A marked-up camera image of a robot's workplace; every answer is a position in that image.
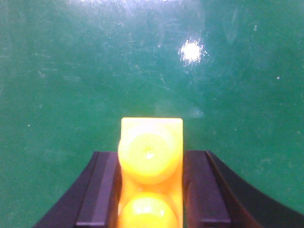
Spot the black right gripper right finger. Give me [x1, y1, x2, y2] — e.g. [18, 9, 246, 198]
[183, 151, 299, 228]

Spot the yellow toy block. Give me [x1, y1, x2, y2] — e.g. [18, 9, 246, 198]
[117, 117, 183, 228]

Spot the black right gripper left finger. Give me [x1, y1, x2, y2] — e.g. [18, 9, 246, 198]
[34, 152, 122, 228]

